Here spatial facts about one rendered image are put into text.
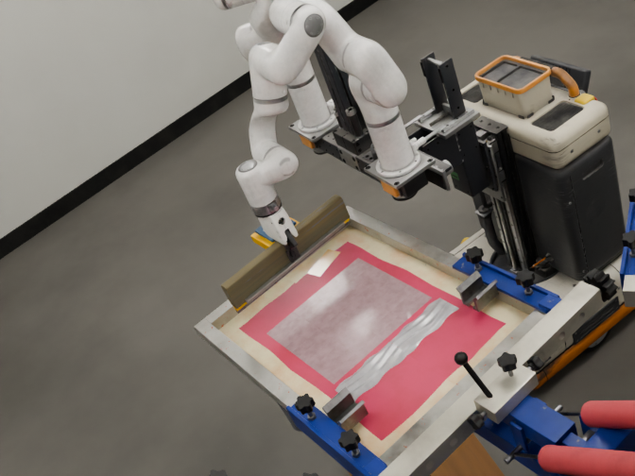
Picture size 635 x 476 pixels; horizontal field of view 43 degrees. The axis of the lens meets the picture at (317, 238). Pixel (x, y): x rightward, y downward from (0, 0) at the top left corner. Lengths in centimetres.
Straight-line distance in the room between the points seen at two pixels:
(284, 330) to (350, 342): 21
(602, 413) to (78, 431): 268
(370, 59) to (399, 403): 80
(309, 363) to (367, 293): 26
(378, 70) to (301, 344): 72
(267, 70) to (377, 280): 66
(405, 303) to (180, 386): 178
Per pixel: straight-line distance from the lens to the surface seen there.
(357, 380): 194
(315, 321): 214
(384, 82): 200
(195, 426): 347
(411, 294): 210
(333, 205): 217
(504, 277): 200
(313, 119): 254
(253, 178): 198
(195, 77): 558
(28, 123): 521
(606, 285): 188
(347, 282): 221
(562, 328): 181
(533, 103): 270
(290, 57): 186
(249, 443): 328
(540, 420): 166
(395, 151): 217
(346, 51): 198
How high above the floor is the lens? 235
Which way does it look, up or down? 35 degrees down
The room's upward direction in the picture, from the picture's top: 24 degrees counter-clockwise
